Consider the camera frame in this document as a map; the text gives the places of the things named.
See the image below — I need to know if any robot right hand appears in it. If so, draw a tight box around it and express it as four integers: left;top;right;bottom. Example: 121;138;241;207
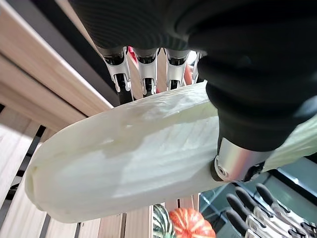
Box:
225;182;317;238

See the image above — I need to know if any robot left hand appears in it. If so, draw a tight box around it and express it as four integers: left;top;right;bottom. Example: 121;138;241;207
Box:
68;0;317;183

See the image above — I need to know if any orange pumpkin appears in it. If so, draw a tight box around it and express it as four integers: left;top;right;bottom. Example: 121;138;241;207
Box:
168;207;216;238

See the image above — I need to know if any light wooden slatted shelf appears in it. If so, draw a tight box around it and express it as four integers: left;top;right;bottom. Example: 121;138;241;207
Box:
0;0;202;238

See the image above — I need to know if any red vegetable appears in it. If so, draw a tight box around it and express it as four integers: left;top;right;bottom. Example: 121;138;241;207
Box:
126;46;140;67

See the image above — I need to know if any pale napa cabbage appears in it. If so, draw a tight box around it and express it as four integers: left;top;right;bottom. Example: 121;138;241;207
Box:
24;80;317;224

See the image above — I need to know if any green striped squash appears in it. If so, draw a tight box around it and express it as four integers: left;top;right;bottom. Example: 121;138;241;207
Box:
152;203;174;238

